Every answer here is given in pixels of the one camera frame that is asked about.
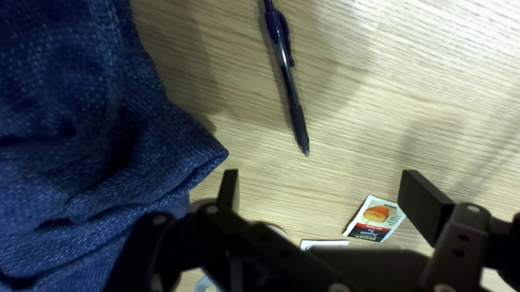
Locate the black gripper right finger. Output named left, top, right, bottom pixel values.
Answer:
left=396, top=168, right=520, bottom=292

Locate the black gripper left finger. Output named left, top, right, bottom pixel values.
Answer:
left=107, top=166, right=326, bottom=292

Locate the dark blue pen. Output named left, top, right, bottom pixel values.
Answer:
left=259, top=0, right=311, bottom=157

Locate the small printed tea packet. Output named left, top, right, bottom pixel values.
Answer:
left=341, top=192, right=407, bottom=244

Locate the small white paper packet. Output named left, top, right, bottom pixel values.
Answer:
left=297, top=236, right=350, bottom=252

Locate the dark blue cloth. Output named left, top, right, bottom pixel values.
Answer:
left=0, top=0, right=230, bottom=292

